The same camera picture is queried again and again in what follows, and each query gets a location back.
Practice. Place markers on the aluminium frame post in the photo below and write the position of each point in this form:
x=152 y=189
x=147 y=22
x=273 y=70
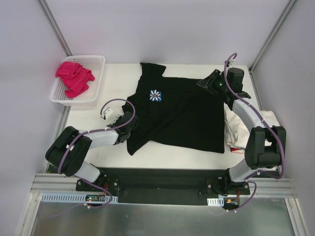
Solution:
x=54 y=26
x=273 y=33

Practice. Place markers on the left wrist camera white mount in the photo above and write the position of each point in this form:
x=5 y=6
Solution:
x=109 y=115

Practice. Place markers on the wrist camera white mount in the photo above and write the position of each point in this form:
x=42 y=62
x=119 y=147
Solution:
x=229 y=63
x=109 y=115

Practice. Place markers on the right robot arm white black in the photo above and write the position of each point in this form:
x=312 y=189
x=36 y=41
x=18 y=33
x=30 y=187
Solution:
x=265 y=147

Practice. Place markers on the left aluminium frame post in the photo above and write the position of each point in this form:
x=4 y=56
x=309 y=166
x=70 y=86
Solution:
x=54 y=26

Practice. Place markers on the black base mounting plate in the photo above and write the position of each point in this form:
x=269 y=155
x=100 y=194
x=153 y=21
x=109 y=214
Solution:
x=168 y=186

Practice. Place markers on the black t shirt daisy logo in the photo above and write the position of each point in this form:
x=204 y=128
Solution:
x=174 y=111

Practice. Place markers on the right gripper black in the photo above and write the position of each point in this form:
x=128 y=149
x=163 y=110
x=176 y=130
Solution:
x=211 y=81

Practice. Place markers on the red white folded shirt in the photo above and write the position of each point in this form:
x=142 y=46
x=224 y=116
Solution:
x=236 y=150

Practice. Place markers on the white cable duct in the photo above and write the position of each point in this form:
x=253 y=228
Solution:
x=215 y=202
x=78 y=198

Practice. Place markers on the folded white t shirt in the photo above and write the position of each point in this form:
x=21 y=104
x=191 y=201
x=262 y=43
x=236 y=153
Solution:
x=237 y=134

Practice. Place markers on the white plastic basket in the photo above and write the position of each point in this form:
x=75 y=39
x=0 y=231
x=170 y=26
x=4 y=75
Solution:
x=89 y=98

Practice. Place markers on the right aluminium frame post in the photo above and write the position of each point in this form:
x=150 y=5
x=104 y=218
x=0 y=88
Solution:
x=273 y=33

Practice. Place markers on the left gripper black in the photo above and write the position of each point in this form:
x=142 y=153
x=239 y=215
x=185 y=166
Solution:
x=128 y=119

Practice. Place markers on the aluminium rail extrusion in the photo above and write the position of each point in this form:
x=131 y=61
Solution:
x=266 y=187

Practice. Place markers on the right white cable duct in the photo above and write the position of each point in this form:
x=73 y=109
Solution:
x=215 y=202

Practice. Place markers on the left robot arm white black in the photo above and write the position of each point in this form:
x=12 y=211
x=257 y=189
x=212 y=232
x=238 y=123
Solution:
x=69 y=150

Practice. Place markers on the pink t shirt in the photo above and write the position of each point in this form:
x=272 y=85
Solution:
x=75 y=77

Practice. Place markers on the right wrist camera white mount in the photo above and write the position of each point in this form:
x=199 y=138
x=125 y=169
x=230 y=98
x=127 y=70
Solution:
x=229 y=63

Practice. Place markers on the left white cable duct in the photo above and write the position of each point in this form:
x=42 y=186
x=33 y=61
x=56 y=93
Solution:
x=78 y=198

